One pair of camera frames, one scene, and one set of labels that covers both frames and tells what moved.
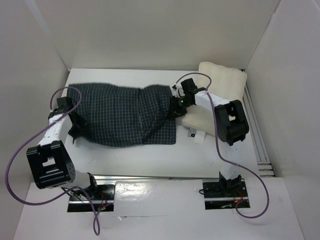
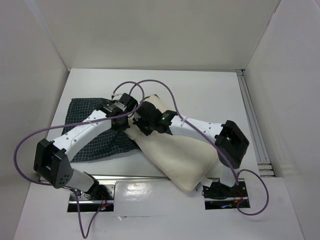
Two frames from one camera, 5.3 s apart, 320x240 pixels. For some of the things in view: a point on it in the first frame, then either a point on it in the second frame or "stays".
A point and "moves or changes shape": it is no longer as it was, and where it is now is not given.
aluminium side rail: [264, 166] stays
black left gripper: [74, 132] -> [122, 127]
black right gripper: [176, 107] -> [144, 126]
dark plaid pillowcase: [118, 115] moves or changes shape
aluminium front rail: [154, 178] stays
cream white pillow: [227, 83] -> [187, 162]
